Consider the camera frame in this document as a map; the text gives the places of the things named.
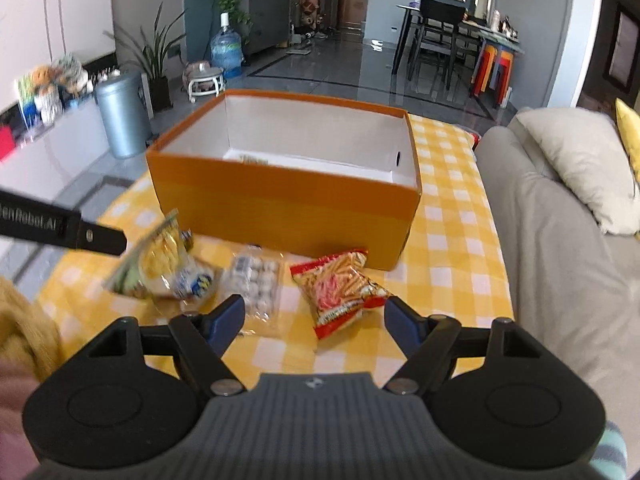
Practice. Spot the yellow cushion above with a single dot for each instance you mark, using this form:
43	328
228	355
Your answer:
628	125

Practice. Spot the blue water jug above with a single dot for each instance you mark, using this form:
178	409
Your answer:
226	49

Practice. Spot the yellow green snack bag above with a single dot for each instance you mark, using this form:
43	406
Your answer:
161	268

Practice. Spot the dark teal cabinet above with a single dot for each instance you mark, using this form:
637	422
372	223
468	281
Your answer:
262	24

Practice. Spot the grey metal trash can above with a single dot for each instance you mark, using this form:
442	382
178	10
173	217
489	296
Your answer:
123	111

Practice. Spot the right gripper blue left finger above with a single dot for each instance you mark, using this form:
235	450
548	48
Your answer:
201	340

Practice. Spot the orange red stacked stools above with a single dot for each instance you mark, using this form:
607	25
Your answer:
493	71

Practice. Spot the black dining chair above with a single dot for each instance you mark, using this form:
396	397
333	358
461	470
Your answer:
438	33

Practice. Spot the red snack stick bag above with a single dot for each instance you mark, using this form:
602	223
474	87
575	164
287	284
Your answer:
338	290

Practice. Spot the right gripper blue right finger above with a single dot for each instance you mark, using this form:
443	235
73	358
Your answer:
428	345

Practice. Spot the small white stool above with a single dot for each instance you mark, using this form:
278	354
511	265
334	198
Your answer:
206	82

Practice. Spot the potted green plant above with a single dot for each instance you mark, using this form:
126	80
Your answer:
150	53

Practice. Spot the dark dining table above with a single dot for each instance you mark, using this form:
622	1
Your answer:
472	39

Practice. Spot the clear bag of white candies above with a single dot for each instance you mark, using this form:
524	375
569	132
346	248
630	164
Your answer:
256	274

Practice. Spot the orange cardboard box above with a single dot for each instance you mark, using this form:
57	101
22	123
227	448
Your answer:
342	174

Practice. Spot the yellow white checkered tablecloth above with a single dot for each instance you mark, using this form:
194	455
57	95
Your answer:
452	264

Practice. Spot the small white green packet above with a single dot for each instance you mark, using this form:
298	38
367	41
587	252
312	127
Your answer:
254	160

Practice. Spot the beige cushion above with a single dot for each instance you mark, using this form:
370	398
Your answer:
585	150

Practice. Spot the beige sofa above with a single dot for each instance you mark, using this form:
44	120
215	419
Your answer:
573	287

